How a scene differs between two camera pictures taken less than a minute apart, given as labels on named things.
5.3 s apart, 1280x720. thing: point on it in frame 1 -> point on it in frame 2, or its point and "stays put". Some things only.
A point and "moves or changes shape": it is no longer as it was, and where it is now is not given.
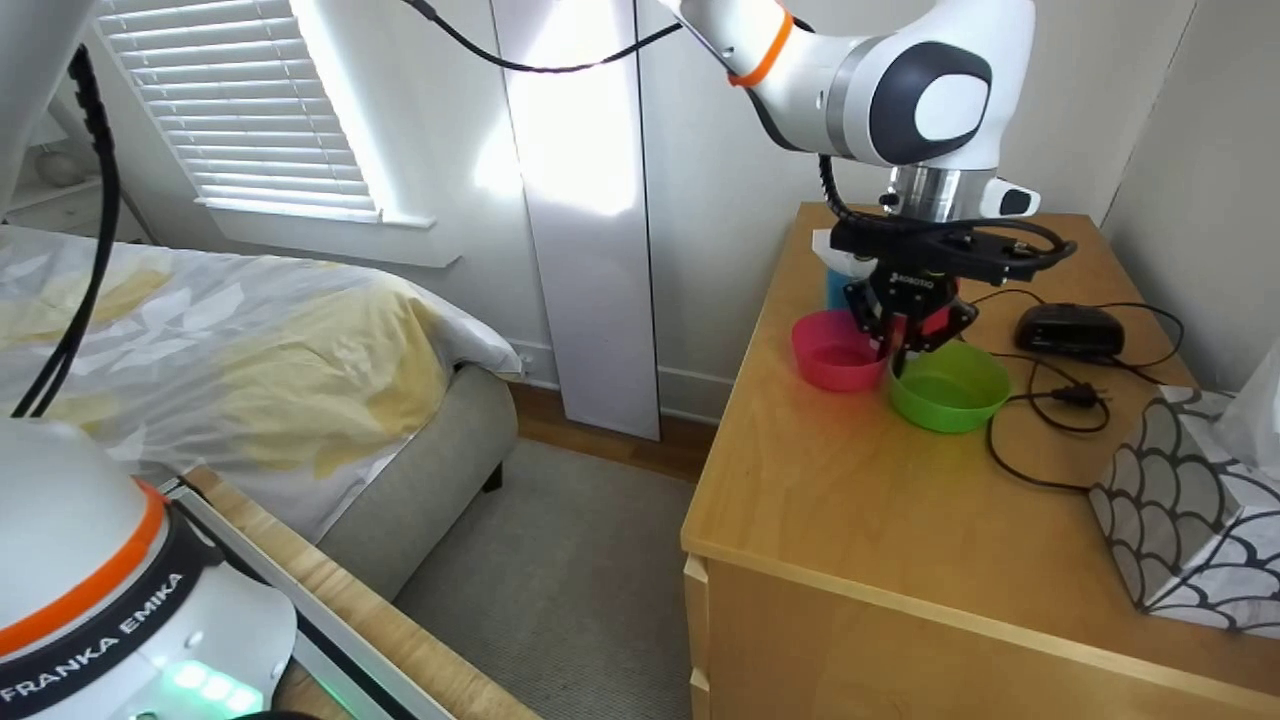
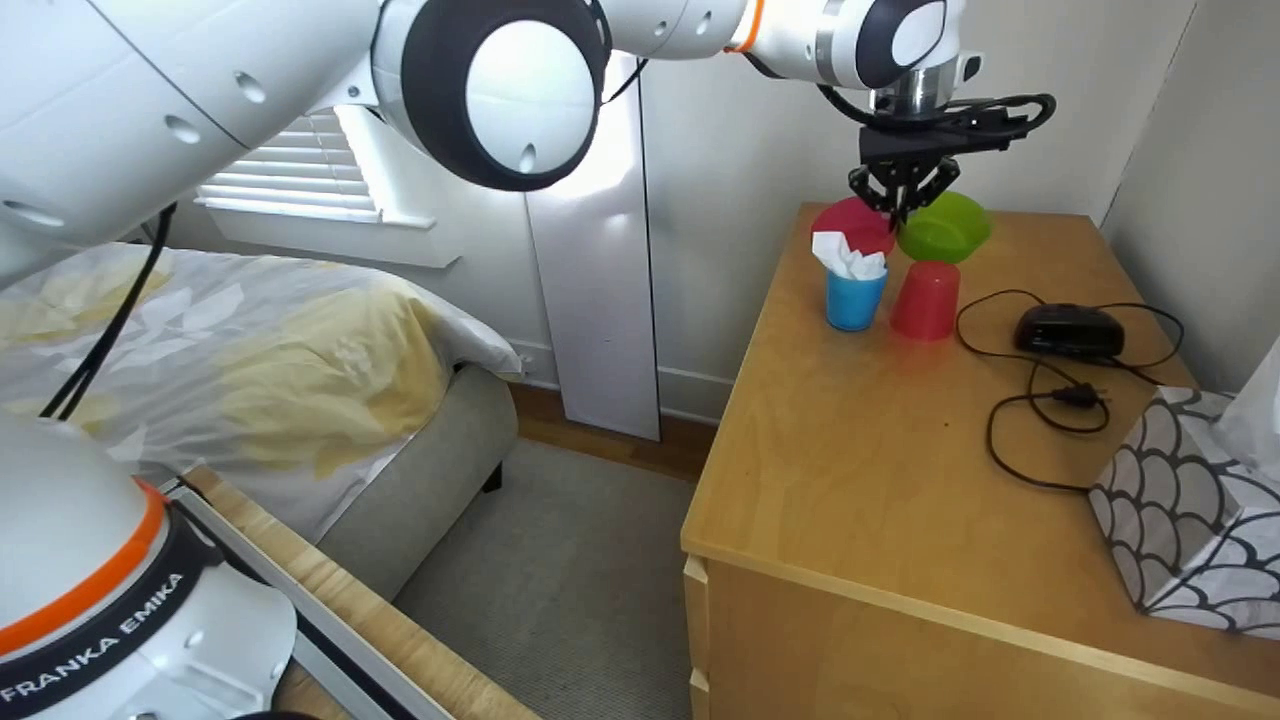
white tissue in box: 1251,423 stays put
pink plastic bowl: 832,355 moves or changes shape
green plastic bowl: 949,386 moves or changes shape
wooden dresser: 847,561 stays put
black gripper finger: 927,328 -> 931,188
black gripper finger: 870,318 -> 875,188
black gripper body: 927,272 -> 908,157
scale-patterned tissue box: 1190,521 stays put
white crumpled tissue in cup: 832,259 stays put
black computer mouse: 1071,328 stays put
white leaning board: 574,74 stays put
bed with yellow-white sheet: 352,400 stays put
